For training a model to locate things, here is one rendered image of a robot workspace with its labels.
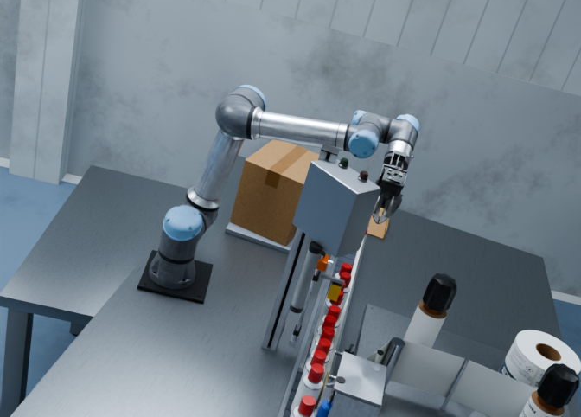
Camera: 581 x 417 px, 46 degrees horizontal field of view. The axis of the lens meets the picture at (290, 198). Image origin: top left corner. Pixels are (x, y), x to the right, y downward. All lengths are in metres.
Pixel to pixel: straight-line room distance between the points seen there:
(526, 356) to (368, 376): 0.68
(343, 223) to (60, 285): 0.93
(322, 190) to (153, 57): 2.51
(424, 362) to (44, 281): 1.14
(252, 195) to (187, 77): 1.68
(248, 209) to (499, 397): 1.11
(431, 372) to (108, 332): 0.92
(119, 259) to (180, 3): 2.00
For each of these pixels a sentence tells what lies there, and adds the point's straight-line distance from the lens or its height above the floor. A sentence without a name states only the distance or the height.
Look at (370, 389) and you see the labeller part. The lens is 1.59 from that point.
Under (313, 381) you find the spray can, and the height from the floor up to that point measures 1.05.
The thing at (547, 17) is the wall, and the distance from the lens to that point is 4.13.
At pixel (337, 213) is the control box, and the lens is 1.68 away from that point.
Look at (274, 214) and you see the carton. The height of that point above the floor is 0.96.
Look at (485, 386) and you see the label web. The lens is 2.00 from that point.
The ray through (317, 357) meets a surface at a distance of 1.71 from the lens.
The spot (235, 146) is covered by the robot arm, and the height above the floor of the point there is 1.30.
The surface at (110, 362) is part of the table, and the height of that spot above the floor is 0.83.
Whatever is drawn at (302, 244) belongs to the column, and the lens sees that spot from 1.87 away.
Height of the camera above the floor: 2.16
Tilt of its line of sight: 27 degrees down
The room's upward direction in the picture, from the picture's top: 16 degrees clockwise
